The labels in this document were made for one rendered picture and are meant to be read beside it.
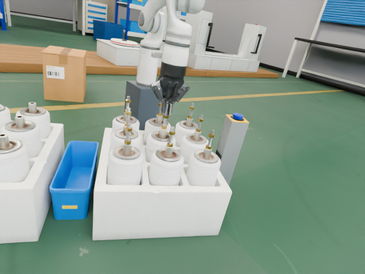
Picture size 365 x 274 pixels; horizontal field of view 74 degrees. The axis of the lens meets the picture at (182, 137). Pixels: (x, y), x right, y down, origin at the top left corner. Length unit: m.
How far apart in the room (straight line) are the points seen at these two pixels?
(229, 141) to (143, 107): 0.47
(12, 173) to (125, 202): 0.28
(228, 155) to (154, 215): 0.40
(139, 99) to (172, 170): 0.55
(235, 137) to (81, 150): 0.61
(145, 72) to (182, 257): 0.79
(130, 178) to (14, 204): 0.28
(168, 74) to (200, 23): 2.75
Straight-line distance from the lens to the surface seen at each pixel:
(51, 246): 0.80
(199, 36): 3.44
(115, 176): 0.68
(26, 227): 0.78
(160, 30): 1.17
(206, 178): 0.72
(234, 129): 0.92
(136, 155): 0.67
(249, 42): 4.45
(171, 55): 0.69
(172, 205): 0.72
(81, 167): 1.07
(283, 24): 6.47
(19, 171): 0.73
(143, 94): 1.15
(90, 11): 6.16
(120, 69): 2.71
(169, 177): 0.69
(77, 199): 0.80
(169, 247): 0.79
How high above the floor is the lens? 0.60
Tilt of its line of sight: 25 degrees down
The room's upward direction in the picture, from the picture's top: 11 degrees clockwise
